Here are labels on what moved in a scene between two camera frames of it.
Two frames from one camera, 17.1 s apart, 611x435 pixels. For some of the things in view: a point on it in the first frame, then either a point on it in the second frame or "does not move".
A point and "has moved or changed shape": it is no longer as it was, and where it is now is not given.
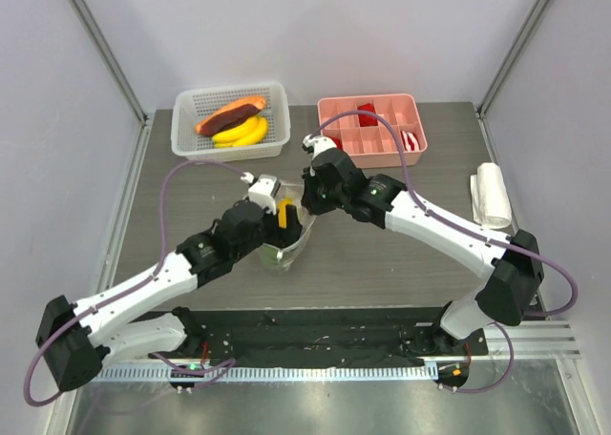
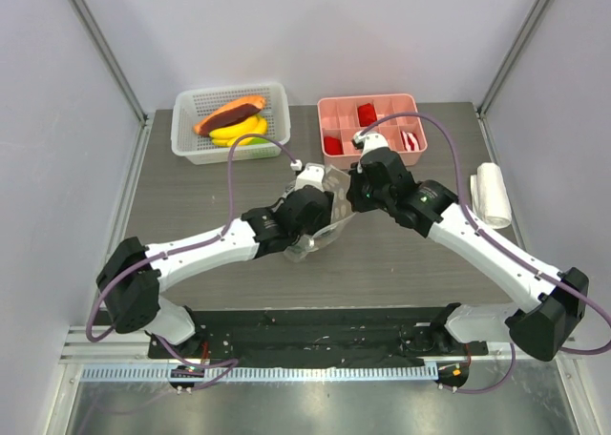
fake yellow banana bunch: (251, 133) does not move
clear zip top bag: (286, 258) has moved or changed shape
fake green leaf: (269, 257) -> (259, 141)
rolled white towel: (492, 207) does not move
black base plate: (323, 338) does not move
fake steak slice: (230, 116) does not move
